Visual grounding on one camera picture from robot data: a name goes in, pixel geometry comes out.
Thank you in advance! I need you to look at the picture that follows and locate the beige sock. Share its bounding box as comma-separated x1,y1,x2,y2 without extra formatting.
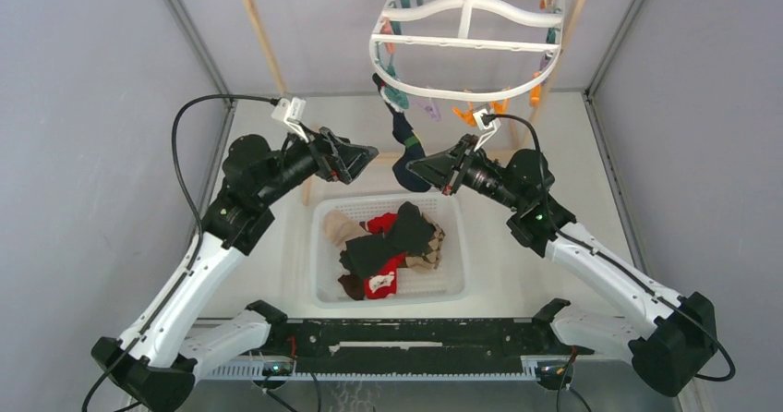
321,210,369,251

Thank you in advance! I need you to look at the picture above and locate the argyle brown sock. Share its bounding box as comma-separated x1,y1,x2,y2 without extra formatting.
401,213,446,273

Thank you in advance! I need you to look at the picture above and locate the brown striped sock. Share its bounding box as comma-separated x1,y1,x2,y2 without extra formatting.
338,274,366,301

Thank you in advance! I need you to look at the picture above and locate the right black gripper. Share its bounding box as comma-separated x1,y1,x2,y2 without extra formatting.
406,134,524,212

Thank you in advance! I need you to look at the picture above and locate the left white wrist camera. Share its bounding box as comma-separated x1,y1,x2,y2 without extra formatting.
271,97,310,143

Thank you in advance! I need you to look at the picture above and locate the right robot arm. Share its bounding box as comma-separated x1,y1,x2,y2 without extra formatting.
407,135,719,397

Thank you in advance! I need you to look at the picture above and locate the wooden drying rack frame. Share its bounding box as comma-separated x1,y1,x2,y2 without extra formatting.
229,0,598,207

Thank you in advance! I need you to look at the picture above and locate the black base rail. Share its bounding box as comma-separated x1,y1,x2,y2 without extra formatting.
248,318,572,373

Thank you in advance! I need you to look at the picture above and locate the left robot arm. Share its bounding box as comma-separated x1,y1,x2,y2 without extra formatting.
91,127,379,411

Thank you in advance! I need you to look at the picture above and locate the red sock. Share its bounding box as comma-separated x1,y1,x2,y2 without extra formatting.
364,260,398,299
365,212,398,236

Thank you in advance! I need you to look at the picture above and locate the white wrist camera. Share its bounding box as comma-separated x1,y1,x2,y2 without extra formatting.
471,104,500,151
271,97,310,143

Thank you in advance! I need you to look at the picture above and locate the white plastic laundry basket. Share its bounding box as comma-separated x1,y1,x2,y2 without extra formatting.
309,192,470,309

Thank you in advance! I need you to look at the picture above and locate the santa pattern dark sock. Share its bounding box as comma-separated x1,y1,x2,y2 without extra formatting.
371,73,431,193

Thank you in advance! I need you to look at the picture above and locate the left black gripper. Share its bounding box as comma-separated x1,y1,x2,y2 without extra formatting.
257,120,377,207

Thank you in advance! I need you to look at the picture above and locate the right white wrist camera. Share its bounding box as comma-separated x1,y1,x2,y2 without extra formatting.
471,104,500,151

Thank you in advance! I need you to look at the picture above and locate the white oval clip hanger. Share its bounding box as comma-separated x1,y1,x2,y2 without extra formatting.
369,0,567,111

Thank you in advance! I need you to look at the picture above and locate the black sock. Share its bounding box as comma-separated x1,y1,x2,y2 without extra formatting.
386,201,436,256
339,234,399,280

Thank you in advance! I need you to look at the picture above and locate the white cable duct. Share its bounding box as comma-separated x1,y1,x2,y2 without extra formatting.
197,357,540,382

